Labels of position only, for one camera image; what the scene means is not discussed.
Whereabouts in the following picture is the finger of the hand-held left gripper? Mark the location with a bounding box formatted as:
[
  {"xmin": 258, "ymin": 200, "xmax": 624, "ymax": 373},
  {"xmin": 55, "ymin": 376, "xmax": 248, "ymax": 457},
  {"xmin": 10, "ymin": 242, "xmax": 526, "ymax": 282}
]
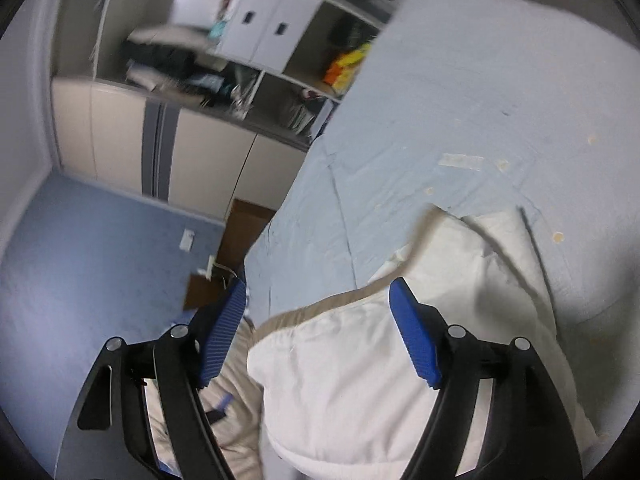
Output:
[{"xmin": 206, "ymin": 393, "xmax": 234, "ymax": 427}]

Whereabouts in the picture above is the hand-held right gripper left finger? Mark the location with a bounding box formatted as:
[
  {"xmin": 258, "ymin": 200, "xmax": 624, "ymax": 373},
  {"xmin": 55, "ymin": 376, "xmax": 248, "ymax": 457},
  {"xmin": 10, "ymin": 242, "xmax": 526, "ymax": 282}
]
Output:
[{"xmin": 54, "ymin": 277, "xmax": 248, "ymax": 480}]

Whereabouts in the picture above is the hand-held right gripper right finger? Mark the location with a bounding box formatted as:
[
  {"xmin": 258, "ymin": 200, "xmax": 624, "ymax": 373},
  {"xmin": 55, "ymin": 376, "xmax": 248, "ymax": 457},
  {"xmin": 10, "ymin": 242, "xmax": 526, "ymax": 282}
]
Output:
[{"xmin": 389, "ymin": 277, "xmax": 583, "ymax": 480}]

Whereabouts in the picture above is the white puffer jacket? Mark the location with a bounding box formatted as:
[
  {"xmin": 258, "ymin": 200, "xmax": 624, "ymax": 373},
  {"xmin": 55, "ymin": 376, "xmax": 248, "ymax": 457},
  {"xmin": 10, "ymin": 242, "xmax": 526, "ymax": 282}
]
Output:
[{"xmin": 247, "ymin": 205, "xmax": 601, "ymax": 480}]

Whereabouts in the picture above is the pile of dark clothes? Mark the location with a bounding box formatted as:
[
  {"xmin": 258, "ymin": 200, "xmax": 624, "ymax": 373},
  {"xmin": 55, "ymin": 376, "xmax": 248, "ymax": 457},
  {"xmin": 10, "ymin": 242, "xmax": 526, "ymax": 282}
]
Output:
[{"xmin": 120, "ymin": 27, "xmax": 237, "ymax": 107}]

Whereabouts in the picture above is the white tape strip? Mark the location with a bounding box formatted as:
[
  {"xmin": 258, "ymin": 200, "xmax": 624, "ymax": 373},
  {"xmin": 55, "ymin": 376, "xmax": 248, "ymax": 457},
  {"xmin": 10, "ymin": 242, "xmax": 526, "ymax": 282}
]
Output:
[{"xmin": 438, "ymin": 153, "xmax": 485, "ymax": 171}]

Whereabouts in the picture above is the beige wardrobe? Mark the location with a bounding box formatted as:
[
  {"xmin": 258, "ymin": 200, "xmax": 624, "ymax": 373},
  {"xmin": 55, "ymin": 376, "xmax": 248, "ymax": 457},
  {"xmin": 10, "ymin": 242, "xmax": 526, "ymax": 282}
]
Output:
[{"xmin": 50, "ymin": 0, "xmax": 312, "ymax": 211}]

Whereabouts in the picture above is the bed with grey-blue sheet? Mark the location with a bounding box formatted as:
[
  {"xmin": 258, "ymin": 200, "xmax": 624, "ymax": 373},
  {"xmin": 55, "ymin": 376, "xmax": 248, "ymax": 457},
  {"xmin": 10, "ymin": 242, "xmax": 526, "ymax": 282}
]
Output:
[{"xmin": 243, "ymin": 0, "xmax": 640, "ymax": 461}]

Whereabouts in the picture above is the orange and yellow toy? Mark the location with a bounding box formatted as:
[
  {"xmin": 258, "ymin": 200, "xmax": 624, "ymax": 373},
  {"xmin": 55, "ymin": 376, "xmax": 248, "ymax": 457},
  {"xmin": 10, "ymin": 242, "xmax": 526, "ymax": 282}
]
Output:
[{"xmin": 322, "ymin": 42, "xmax": 374, "ymax": 94}]

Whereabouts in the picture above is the white drawer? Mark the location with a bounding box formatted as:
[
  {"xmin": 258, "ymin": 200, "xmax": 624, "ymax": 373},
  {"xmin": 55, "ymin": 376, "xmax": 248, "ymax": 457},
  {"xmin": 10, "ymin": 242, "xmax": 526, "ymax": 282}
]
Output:
[
  {"xmin": 252, "ymin": 0, "xmax": 323, "ymax": 75},
  {"xmin": 217, "ymin": 0, "xmax": 288, "ymax": 61}
]

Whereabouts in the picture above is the white shelf unit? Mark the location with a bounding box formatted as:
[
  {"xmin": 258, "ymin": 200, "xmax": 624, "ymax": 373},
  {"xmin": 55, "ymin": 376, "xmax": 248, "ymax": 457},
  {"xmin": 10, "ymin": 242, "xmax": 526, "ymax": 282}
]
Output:
[{"xmin": 95, "ymin": 0, "xmax": 396, "ymax": 141}]

